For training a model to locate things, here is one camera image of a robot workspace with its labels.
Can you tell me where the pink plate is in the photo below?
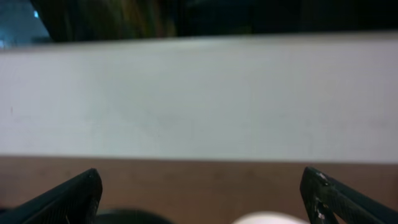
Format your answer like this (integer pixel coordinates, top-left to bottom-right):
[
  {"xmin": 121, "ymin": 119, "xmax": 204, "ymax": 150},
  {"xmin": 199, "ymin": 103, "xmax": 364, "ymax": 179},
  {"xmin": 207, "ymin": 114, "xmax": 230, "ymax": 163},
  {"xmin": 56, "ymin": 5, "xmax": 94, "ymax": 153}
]
[{"xmin": 233, "ymin": 212, "xmax": 308, "ymax": 224}]

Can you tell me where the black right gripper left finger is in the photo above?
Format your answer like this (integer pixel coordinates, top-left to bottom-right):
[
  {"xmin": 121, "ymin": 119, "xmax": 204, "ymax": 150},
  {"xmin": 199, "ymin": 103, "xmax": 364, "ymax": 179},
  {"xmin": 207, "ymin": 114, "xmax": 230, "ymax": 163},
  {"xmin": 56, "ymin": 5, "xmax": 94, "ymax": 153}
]
[{"xmin": 1, "ymin": 169, "xmax": 103, "ymax": 224}]

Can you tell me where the round black tray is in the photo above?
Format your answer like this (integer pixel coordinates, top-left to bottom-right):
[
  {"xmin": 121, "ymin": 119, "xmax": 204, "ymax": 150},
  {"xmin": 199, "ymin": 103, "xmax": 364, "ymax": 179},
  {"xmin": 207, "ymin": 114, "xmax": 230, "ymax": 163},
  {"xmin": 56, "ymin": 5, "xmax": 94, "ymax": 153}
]
[{"xmin": 94, "ymin": 209, "xmax": 173, "ymax": 224}]

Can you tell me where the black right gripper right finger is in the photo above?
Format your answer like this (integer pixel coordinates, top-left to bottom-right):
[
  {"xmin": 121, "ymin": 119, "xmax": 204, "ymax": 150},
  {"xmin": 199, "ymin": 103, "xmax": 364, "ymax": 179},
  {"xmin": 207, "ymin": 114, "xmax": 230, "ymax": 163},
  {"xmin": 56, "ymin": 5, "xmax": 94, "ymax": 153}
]
[{"xmin": 300, "ymin": 167, "xmax": 397, "ymax": 224}]

